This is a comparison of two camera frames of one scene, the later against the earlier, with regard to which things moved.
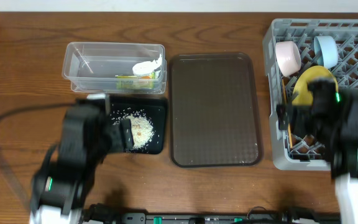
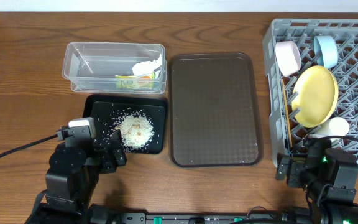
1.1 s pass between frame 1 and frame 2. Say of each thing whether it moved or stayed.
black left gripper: moved
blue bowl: stayed
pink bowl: stayed
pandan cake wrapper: stayed
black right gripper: moved
